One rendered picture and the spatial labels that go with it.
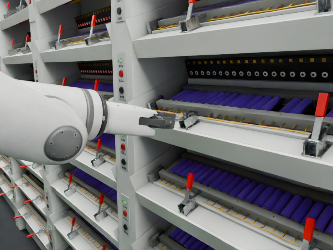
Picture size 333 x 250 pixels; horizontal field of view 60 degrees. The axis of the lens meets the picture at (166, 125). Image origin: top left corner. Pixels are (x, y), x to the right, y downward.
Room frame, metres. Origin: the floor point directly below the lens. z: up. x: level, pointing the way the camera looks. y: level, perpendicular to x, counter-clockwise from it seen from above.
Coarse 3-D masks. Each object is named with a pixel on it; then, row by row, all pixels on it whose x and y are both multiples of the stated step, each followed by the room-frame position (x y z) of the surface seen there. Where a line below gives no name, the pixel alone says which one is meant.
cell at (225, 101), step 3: (234, 93) 0.68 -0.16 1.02; (231, 96) 0.66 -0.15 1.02; (234, 96) 0.66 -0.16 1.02; (237, 96) 0.67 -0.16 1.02; (225, 99) 0.66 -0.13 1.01; (228, 99) 0.65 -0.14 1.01; (231, 99) 0.66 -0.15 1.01; (222, 102) 0.64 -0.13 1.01; (225, 102) 0.64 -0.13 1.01; (228, 102) 0.65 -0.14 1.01; (222, 105) 0.63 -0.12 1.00
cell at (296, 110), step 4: (304, 100) 0.55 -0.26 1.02; (308, 100) 0.55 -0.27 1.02; (300, 104) 0.53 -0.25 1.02; (304, 104) 0.53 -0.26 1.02; (308, 104) 0.54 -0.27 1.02; (296, 108) 0.52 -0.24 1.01; (300, 108) 0.52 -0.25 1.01; (304, 108) 0.53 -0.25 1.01; (292, 112) 0.51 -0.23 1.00; (296, 112) 0.51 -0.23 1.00; (300, 112) 0.52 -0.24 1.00
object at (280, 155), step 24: (144, 96) 0.76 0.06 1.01; (168, 96) 0.82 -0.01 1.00; (192, 144) 0.59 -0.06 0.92; (216, 144) 0.54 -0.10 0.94; (240, 144) 0.49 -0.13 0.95; (264, 144) 0.47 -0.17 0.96; (288, 144) 0.45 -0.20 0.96; (264, 168) 0.47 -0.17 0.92; (288, 168) 0.43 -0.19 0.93; (312, 168) 0.40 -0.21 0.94
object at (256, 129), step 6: (198, 120) 0.63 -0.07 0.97; (204, 120) 0.61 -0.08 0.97; (210, 120) 0.60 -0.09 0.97; (216, 120) 0.59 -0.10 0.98; (234, 126) 0.56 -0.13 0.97; (240, 126) 0.54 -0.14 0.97; (246, 126) 0.53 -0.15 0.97; (252, 126) 0.53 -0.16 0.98; (264, 132) 0.51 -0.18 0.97; (270, 132) 0.50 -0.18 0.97; (276, 132) 0.49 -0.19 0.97; (282, 132) 0.48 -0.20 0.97; (288, 132) 0.48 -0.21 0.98; (300, 138) 0.46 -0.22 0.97; (306, 138) 0.45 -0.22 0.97
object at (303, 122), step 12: (168, 108) 0.73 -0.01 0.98; (180, 108) 0.69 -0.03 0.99; (192, 108) 0.66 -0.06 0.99; (204, 108) 0.63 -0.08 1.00; (216, 108) 0.61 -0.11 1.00; (228, 108) 0.59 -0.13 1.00; (240, 108) 0.58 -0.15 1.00; (240, 120) 0.57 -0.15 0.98; (252, 120) 0.54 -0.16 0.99; (264, 120) 0.53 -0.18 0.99; (276, 120) 0.51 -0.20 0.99; (288, 120) 0.49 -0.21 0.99; (300, 120) 0.48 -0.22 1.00; (312, 120) 0.46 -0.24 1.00; (324, 120) 0.45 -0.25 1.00; (300, 132) 0.46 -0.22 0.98
